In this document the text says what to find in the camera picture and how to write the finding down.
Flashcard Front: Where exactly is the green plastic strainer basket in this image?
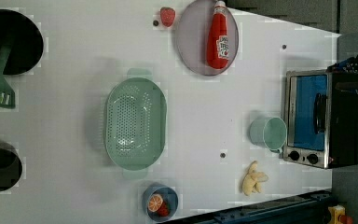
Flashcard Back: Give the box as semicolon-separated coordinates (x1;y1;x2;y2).
103;68;167;179

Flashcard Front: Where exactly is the grey round plate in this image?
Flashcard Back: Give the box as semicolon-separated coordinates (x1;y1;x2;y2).
175;0;239;76

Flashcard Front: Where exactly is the small blue bowl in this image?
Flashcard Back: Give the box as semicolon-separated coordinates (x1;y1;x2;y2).
142;183;179;223

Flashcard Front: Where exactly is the red ketchup bottle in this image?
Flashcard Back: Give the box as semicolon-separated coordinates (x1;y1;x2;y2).
206;0;229;69

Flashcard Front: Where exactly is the toy orange slice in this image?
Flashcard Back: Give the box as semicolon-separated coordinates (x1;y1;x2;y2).
147;194;164;212

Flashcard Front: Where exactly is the light green mug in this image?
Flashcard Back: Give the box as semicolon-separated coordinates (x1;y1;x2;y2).
249;117;287;153

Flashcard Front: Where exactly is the red toy strawberry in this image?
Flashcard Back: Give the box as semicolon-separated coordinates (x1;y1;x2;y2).
159;7;176;27

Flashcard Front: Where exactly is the small red toy fruit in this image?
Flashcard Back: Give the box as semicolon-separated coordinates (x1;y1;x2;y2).
157;203;170;217

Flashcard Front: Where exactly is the peeled toy banana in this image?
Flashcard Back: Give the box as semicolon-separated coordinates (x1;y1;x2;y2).
241;161;269;196

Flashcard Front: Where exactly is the silver black toaster oven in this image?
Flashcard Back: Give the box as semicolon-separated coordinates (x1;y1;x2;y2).
283;70;358;169

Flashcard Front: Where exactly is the small black pot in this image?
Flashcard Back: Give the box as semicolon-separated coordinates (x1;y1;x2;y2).
0;142;23;192

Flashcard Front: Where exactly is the yellow red toy object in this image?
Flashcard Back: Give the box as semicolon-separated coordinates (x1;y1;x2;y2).
328;205;353;224

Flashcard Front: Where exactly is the large black pot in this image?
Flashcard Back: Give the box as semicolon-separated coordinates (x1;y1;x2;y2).
0;9;44;76

